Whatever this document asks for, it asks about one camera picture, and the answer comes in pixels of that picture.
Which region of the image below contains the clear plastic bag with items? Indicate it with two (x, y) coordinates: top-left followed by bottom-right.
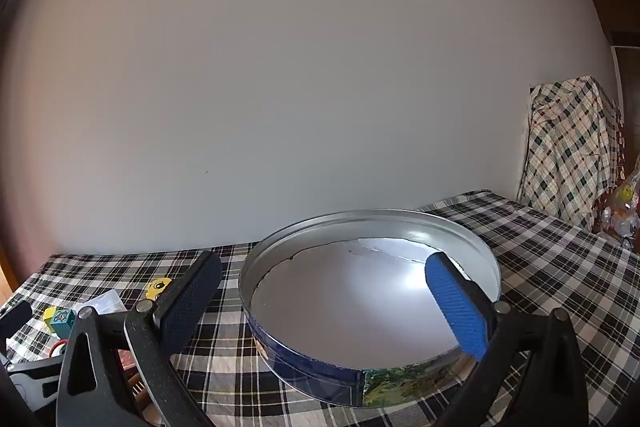
(595, 167), (640, 253)

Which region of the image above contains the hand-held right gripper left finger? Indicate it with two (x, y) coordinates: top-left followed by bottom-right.
(56, 250), (223, 427)

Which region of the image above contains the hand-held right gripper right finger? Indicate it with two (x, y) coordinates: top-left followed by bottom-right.
(424, 252), (592, 427)

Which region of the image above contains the small cardboard box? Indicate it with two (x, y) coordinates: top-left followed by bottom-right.
(82, 289), (128, 315)

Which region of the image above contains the beige checked draped cloth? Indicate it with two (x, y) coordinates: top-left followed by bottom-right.
(517, 77), (626, 233)

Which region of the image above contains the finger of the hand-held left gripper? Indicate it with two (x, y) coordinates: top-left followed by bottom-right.
(0, 300), (34, 338)

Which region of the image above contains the round metal tin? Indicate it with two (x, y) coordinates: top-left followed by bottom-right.
(238, 208), (502, 408)

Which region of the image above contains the teal toy block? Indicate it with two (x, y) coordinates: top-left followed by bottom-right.
(50, 311), (77, 339)

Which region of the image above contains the brown wooden cabinet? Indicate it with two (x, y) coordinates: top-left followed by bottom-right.
(585, 0), (640, 118)

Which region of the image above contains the black white checked tablecloth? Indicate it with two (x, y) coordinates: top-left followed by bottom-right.
(0, 189), (640, 427)

